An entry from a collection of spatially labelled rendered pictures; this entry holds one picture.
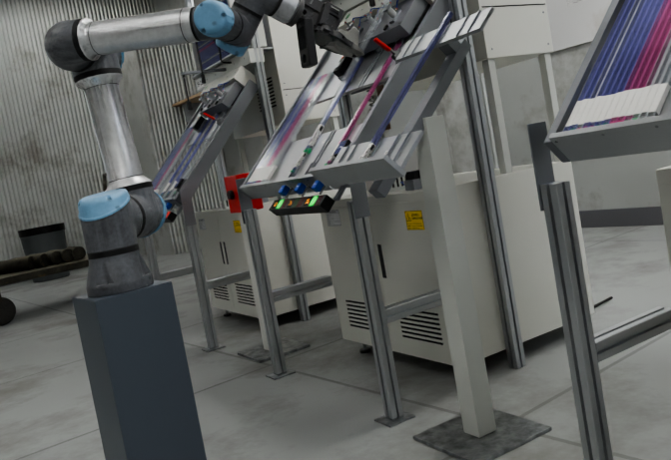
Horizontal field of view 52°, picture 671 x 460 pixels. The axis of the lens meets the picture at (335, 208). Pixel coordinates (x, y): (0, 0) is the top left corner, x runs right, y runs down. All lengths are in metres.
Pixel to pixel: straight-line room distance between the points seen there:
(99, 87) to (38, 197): 7.69
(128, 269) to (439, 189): 0.76
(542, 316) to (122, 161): 1.46
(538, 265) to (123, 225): 1.40
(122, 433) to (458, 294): 0.85
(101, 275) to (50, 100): 8.08
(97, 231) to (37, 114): 7.99
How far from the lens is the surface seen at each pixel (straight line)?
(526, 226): 2.38
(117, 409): 1.63
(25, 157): 9.47
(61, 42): 1.69
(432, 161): 1.69
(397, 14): 2.25
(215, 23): 1.51
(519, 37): 2.45
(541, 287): 2.43
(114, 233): 1.62
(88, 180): 9.63
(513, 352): 2.31
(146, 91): 8.75
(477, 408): 1.82
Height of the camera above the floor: 0.75
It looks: 4 degrees down
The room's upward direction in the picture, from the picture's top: 10 degrees counter-clockwise
